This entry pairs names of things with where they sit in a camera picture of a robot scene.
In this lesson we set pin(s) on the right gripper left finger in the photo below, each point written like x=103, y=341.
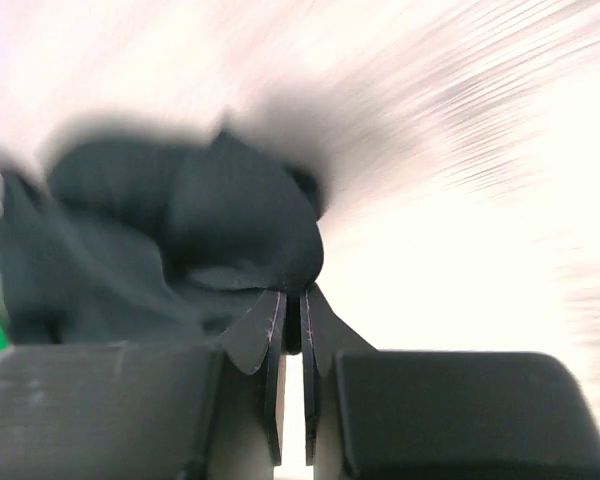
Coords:
x=177, y=410

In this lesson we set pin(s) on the black t shirt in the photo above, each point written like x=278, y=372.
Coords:
x=135, y=238

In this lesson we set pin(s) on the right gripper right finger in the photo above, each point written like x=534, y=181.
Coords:
x=375, y=414

